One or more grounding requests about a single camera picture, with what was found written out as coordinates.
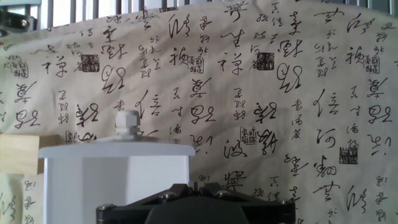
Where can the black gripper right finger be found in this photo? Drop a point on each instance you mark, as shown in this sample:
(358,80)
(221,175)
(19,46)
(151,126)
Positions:
(270,213)

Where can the beige calligraphy print cloth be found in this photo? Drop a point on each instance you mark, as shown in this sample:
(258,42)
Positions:
(217,93)

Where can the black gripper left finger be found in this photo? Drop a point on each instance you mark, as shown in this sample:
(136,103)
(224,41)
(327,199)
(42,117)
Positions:
(124,213)

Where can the wooden block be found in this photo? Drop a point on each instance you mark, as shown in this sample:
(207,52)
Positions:
(18,154)

